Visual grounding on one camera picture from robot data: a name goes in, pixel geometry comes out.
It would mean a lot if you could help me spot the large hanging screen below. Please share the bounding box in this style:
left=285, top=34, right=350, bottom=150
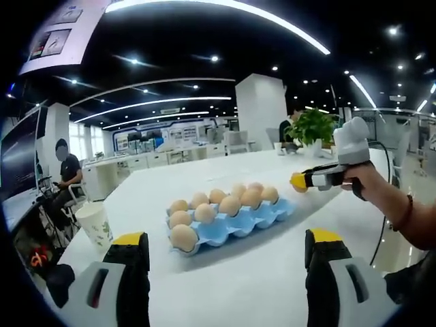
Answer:
left=18, top=0, right=110, bottom=76

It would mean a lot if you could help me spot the group of beige eggs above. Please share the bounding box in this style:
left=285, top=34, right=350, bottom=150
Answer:
left=168, top=182, right=280, bottom=253

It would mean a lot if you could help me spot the person's dark patterned clothing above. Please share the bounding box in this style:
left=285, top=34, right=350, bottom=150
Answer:
left=384, top=251, right=433, bottom=307

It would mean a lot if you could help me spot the white paper cup green print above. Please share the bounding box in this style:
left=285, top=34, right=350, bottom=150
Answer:
left=74, top=203, right=114, bottom=253

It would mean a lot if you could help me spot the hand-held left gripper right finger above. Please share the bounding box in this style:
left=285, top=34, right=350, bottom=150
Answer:
left=304, top=228, right=399, bottom=327

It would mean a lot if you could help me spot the black pouch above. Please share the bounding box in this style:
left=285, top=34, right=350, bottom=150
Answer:
left=46, top=264, right=76, bottom=309

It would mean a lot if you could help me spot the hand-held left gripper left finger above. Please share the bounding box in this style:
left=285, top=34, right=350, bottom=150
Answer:
left=59, top=231, right=151, bottom=327

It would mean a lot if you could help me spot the long white counter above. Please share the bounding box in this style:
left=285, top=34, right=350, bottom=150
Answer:
left=83, top=144, right=228, bottom=202

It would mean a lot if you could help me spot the white office chair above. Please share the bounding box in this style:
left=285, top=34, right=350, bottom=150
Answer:
left=63, top=182, right=88, bottom=211

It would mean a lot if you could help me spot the potted green plant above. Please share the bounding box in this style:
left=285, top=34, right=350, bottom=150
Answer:
left=284, top=108, right=337, bottom=159

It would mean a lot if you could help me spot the large dark monitor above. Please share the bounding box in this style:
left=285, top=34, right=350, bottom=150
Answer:
left=0, top=107, right=42, bottom=202

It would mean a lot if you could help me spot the white mesh chair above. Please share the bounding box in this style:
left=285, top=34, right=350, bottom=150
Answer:
left=223, top=131, right=251, bottom=154

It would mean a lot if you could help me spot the red bead bracelet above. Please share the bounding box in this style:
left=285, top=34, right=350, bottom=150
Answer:
left=391, top=192, right=415, bottom=232

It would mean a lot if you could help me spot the white table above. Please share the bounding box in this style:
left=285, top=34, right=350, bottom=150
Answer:
left=50, top=149, right=396, bottom=327

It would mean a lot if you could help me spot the blue wall display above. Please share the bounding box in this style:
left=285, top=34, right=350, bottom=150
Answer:
left=114, top=117, right=219, bottom=153

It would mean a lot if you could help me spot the person's right hand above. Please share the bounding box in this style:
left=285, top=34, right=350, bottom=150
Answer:
left=341, top=163, right=381, bottom=202

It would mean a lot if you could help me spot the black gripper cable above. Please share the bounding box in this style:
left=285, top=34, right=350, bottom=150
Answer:
left=369, top=142, right=399, bottom=266

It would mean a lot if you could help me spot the blue egg tray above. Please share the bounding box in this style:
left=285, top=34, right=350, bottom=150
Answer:
left=166, top=197, right=297, bottom=256

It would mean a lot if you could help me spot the orange tool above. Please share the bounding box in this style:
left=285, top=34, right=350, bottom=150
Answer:
left=29, top=247, right=48, bottom=268

